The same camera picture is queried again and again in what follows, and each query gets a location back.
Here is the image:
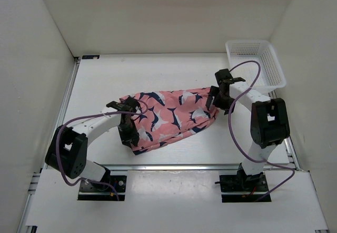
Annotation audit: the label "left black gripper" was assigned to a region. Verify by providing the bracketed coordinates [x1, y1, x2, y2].
[116, 118, 140, 148]

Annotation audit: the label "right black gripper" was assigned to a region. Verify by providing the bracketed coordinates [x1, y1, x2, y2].
[206, 86, 236, 115]

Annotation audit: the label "pink shark print shorts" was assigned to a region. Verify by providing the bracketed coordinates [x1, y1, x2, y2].
[122, 87, 219, 155]

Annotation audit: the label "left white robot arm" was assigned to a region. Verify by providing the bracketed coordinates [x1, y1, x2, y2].
[45, 96, 142, 191]

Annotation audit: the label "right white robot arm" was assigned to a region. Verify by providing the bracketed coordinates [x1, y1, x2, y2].
[206, 69, 290, 191]

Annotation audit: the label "white plastic basket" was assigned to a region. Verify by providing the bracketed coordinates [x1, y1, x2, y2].
[225, 40, 286, 94]

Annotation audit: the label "aluminium frame rail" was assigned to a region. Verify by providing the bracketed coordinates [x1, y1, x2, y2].
[105, 164, 239, 171]

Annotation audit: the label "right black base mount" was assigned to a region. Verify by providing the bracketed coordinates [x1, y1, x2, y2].
[214, 164, 272, 203]

